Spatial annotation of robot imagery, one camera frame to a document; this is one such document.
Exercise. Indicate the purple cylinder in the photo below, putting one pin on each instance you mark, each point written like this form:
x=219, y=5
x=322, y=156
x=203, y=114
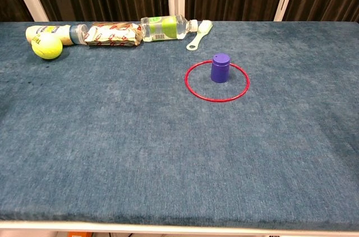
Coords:
x=220, y=68

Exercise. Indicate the blue felt table cover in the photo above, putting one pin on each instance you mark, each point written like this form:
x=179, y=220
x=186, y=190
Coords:
x=140, y=150

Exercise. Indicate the clear green label water bottle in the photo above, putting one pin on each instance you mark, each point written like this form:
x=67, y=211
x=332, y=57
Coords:
x=165, y=27

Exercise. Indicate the light green brush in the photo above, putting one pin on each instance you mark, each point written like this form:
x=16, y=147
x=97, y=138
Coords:
x=204, y=27

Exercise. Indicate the yellow tennis ball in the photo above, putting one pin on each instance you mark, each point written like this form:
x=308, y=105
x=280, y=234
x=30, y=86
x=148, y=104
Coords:
x=47, y=46

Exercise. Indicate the mayonnaise squeeze bottle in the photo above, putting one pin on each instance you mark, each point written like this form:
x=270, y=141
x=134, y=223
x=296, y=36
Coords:
x=50, y=29

